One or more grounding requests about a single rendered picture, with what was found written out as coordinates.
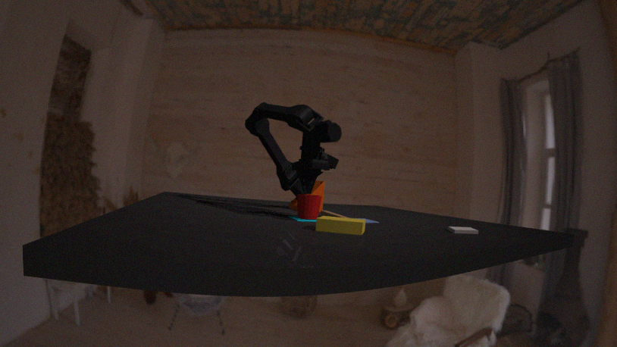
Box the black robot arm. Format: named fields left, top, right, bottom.
left=245, top=102, right=341, bottom=200

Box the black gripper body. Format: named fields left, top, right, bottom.
left=292, top=142, right=330, bottom=171

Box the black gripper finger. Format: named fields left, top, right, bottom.
left=296, top=170, right=307, bottom=193
left=302, top=170, right=323, bottom=194

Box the tan flat bar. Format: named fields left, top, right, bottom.
left=321, top=210, right=348, bottom=218

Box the white flat square tile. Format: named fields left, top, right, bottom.
left=448, top=227, right=478, bottom=234

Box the yellow rectangular block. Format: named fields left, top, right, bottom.
left=315, top=216, right=365, bottom=236

